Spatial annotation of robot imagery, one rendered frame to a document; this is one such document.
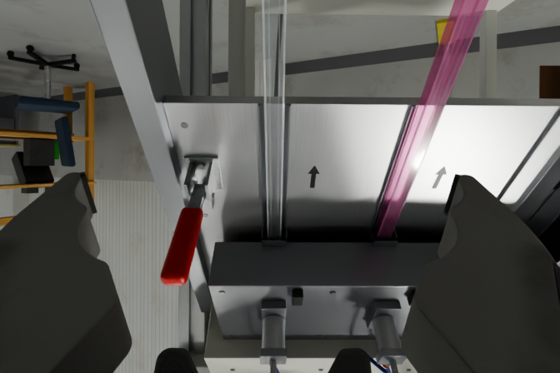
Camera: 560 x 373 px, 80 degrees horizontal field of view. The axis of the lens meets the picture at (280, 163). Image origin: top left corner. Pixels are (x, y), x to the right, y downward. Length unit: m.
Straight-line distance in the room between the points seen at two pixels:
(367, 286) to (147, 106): 0.24
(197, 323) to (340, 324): 0.23
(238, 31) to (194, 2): 0.14
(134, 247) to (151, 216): 0.54
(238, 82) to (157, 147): 0.40
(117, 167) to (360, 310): 4.93
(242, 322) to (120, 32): 0.30
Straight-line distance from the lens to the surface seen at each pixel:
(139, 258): 5.05
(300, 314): 0.38
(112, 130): 5.30
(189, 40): 0.53
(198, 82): 0.51
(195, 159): 0.28
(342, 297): 0.35
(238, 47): 0.67
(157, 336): 5.16
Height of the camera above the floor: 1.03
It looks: level
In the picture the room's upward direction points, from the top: 180 degrees counter-clockwise
